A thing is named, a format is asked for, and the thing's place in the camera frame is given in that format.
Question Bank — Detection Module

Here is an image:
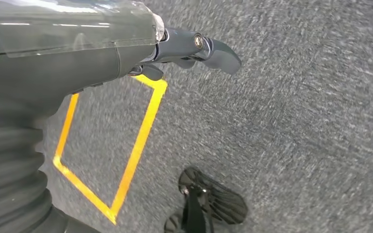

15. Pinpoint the yellow floor tape square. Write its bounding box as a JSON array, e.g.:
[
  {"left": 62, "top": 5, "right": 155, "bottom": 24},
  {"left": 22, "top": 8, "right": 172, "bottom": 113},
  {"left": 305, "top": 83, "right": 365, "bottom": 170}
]
[{"left": 52, "top": 74, "right": 169, "bottom": 225}]

